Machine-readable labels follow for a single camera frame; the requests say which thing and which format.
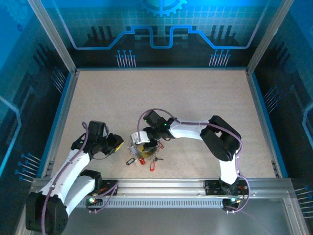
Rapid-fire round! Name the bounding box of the large metal key ring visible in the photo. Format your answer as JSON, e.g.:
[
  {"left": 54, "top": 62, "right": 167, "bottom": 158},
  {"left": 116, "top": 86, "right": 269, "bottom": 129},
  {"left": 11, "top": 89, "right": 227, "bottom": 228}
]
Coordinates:
[{"left": 127, "top": 139, "right": 162, "bottom": 159}]

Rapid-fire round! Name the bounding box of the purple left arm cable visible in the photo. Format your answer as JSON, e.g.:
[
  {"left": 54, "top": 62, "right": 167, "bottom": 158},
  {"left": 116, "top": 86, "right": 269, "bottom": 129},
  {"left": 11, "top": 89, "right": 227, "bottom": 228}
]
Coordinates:
[{"left": 41, "top": 121, "right": 89, "bottom": 235}]

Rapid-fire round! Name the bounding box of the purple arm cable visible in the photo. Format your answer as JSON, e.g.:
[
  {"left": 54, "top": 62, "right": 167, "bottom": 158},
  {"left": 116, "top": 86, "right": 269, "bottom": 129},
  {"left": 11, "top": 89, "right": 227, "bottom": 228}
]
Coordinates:
[
  {"left": 136, "top": 108, "right": 251, "bottom": 214},
  {"left": 41, "top": 121, "right": 89, "bottom": 235}
]

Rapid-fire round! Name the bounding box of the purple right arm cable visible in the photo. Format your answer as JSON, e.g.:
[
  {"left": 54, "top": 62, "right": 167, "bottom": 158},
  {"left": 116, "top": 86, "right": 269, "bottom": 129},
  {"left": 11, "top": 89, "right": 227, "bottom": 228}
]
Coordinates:
[{"left": 136, "top": 108, "right": 251, "bottom": 214}]

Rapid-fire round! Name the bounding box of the aluminium frame rail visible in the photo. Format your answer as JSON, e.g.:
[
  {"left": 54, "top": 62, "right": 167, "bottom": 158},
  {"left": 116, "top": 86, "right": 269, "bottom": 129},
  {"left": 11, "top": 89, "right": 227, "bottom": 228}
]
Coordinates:
[{"left": 31, "top": 178, "right": 291, "bottom": 196}]

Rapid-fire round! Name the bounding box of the aluminium side rail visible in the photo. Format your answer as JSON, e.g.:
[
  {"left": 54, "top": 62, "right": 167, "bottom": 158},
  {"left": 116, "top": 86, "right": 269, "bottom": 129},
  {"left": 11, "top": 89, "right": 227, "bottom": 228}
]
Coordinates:
[
  {"left": 40, "top": 70, "right": 79, "bottom": 178},
  {"left": 245, "top": 70, "right": 282, "bottom": 178}
]

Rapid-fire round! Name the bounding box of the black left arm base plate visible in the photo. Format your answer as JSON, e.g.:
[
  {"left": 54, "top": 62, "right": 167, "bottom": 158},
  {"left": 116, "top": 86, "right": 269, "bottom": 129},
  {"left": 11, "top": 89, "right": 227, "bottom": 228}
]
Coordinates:
[{"left": 96, "top": 180, "right": 120, "bottom": 196}]

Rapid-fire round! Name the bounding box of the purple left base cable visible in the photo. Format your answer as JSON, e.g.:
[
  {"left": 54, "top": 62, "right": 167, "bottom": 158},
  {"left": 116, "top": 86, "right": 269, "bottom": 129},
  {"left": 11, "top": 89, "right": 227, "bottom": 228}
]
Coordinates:
[{"left": 87, "top": 182, "right": 120, "bottom": 214}]

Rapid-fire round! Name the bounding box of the slotted grey cable duct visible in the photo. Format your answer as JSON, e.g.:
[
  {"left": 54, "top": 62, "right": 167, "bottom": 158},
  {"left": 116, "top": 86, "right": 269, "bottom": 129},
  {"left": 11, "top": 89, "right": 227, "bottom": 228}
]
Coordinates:
[{"left": 85, "top": 197, "right": 227, "bottom": 209}]

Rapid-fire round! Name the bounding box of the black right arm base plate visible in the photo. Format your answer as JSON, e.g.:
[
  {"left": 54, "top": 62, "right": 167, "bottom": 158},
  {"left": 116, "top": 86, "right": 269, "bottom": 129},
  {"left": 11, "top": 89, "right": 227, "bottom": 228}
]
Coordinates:
[{"left": 204, "top": 180, "right": 249, "bottom": 196}]

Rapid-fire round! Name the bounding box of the aluminium frame post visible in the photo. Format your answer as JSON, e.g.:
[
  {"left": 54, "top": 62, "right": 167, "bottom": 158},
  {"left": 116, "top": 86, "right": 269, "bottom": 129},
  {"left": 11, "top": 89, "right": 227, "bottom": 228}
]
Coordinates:
[
  {"left": 246, "top": 0, "right": 293, "bottom": 74},
  {"left": 28, "top": 0, "right": 78, "bottom": 74}
]

